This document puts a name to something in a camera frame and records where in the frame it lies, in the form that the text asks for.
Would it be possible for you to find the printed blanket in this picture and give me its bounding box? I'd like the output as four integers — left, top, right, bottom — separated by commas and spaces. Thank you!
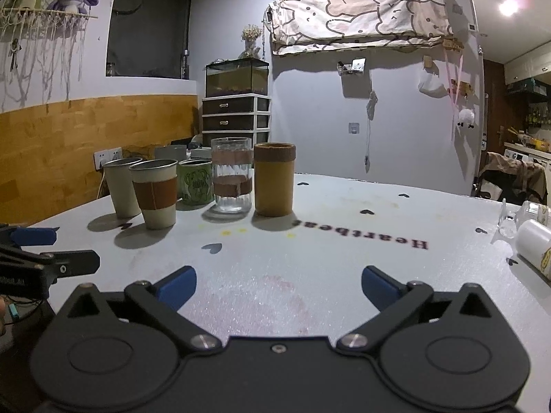
268, 0, 455, 56

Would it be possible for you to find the glass fish tank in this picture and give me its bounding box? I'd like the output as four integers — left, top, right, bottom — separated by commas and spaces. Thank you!
205, 57, 270, 98

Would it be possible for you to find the small clear glass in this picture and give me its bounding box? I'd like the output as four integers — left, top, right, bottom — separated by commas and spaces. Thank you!
494, 198, 517, 242

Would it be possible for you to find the dark window panel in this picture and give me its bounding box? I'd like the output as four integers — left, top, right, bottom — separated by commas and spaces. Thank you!
106, 0, 192, 80

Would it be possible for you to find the purple plush toy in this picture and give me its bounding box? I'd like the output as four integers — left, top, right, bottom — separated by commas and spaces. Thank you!
46, 0, 100, 15

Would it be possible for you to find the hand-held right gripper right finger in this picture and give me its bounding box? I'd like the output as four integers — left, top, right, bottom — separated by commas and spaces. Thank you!
336, 265, 497, 352

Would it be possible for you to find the grey metal cup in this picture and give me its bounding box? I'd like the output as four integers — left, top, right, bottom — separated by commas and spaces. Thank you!
102, 158, 144, 219

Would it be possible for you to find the vase with dried flowers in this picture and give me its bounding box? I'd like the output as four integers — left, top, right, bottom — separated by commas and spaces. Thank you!
241, 24, 263, 58

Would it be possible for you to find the clear plastic cup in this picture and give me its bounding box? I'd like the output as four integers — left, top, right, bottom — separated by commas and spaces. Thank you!
514, 201, 551, 228

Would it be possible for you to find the green printed mug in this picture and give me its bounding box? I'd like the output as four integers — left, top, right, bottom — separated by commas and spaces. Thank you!
178, 159, 215, 205

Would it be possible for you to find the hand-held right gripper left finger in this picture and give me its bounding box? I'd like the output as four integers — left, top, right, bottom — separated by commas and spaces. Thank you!
64, 265, 223, 352

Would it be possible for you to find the chair with brown cloth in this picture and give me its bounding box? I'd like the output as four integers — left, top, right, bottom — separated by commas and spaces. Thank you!
474, 151, 547, 205

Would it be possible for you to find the macrame hanging shelf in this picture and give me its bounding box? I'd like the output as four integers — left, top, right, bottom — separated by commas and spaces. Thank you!
0, 0, 100, 99

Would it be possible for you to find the white wall socket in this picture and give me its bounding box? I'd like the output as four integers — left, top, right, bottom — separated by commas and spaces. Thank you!
94, 147, 123, 170

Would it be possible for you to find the white container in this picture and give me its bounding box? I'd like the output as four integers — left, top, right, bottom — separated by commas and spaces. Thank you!
188, 134, 212, 159

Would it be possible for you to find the cup with brown sleeve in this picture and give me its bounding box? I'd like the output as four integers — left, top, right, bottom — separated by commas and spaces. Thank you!
129, 159, 178, 230

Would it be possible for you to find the ceiling lamp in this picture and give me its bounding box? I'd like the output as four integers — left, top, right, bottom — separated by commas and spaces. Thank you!
497, 0, 523, 18

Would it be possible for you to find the glass cup with brown bands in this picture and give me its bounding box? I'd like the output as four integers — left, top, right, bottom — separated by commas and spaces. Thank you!
211, 137, 253, 213

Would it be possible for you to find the plastic drawer unit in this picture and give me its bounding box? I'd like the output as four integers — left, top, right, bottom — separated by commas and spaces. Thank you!
201, 95, 272, 147

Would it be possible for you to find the white washing machine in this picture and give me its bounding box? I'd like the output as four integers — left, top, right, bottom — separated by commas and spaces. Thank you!
503, 148, 551, 168

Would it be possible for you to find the tall tan cup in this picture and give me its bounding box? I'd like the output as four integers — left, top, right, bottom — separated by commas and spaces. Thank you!
253, 142, 297, 218

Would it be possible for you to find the white hanging bag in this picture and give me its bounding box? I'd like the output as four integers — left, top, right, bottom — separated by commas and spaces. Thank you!
418, 71, 446, 95

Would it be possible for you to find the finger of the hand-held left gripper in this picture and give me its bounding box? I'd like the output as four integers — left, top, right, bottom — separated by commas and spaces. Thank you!
0, 223, 58, 247
0, 245, 101, 287

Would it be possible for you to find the white cup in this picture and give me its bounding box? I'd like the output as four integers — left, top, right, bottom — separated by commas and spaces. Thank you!
515, 219, 551, 279

